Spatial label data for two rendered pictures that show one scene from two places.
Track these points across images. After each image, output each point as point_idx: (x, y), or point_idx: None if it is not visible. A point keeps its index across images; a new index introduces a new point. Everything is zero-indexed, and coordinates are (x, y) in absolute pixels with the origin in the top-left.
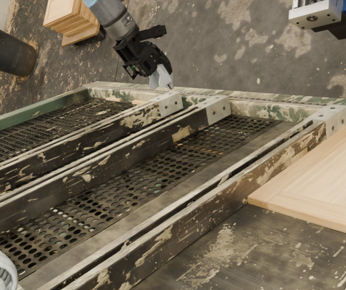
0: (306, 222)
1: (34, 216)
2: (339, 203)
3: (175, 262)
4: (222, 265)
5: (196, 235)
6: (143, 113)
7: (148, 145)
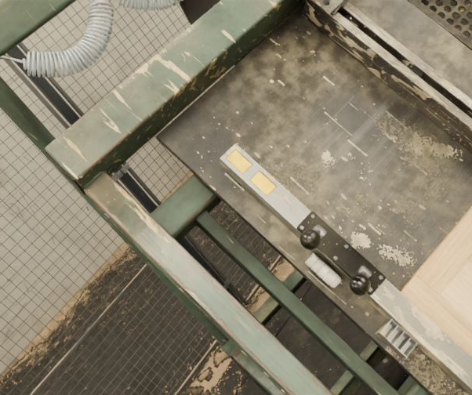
0: (456, 221)
1: None
2: None
3: (408, 109)
4: (401, 145)
5: (440, 124)
6: None
7: None
